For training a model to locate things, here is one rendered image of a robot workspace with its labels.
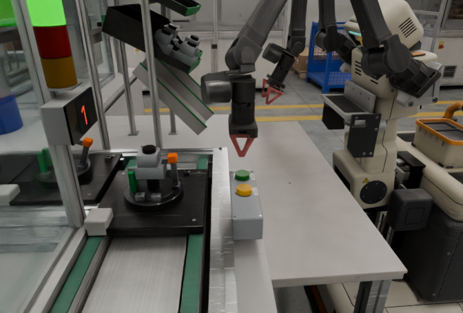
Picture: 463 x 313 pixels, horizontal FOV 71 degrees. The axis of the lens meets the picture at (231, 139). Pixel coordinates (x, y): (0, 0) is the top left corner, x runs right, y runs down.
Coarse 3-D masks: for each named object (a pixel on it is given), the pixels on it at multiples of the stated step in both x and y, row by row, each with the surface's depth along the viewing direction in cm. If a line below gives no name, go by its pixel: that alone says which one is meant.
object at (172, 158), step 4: (168, 156) 72; (172, 156) 72; (176, 156) 73; (164, 160) 74; (168, 160) 73; (172, 160) 73; (176, 160) 73; (172, 164) 73; (172, 168) 74; (176, 168) 75; (172, 172) 74; (176, 172) 75; (172, 176) 75; (176, 176) 75; (172, 180) 75; (176, 180) 75; (176, 184) 76
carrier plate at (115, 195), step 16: (192, 176) 85; (112, 192) 78; (192, 192) 78; (112, 208) 72; (128, 208) 72; (176, 208) 72; (192, 208) 72; (112, 224) 67; (128, 224) 67; (144, 224) 67; (160, 224) 67; (176, 224) 67; (192, 224) 67
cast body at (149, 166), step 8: (144, 152) 71; (152, 152) 71; (160, 152) 75; (136, 160) 71; (144, 160) 71; (152, 160) 71; (160, 160) 75; (128, 168) 74; (136, 168) 72; (144, 168) 72; (152, 168) 72; (160, 168) 72; (136, 176) 73; (144, 176) 73; (152, 176) 73; (160, 176) 73
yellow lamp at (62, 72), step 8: (48, 64) 53; (56, 64) 53; (64, 64) 54; (72, 64) 56; (48, 72) 54; (56, 72) 54; (64, 72) 55; (72, 72) 56; (48, 80) 55; (56, 80) 54; (64, 80) 55; (72, 80) 56
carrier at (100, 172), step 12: (96, 156) 95; (120, 156) 95; (84, 168) 84; (96, 168) 89; (108, 168) 89; (84, 180) 83; (96, 180) 83; (108, 180) 85; (84, 192) 78; (96, 192) 78
